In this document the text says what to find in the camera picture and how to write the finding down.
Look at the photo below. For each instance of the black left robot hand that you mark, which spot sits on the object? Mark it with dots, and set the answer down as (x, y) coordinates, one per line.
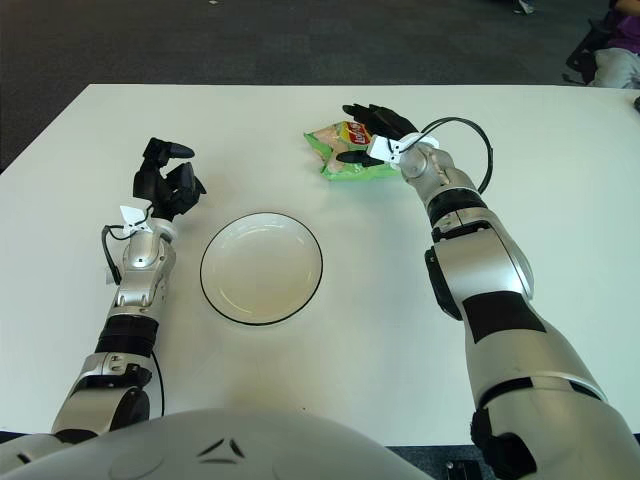
(160, 185)

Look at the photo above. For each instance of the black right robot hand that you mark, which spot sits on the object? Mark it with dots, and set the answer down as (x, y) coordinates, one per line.
(390, 122)

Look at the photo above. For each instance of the green Lays chips bag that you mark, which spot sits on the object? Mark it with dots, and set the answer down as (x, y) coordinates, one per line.
(332, 137)

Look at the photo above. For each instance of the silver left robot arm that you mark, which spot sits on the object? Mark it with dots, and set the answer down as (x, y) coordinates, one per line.
(142, 250)

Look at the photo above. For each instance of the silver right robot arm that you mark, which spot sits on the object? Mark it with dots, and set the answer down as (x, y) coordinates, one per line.
(500, 260)

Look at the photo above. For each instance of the white plate with black rim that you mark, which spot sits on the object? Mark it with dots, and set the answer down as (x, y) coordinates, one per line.
(260, 270)

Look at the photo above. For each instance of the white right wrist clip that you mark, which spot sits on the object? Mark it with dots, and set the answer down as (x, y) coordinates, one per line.
(380, 147)

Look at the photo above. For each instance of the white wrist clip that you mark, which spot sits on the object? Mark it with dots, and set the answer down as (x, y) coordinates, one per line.
(131, 215)
(380, 147)

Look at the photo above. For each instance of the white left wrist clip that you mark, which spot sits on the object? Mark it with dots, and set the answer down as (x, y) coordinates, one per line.
(131, 215)

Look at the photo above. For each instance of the black office chair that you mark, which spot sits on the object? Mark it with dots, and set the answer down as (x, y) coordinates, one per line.
(582, 55)

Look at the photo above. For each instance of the seated person in purple shirt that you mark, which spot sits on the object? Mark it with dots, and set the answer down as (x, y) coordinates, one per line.
(620, 65)

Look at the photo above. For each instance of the silver robot torso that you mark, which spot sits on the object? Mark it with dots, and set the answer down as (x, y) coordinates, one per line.
(300, 450)

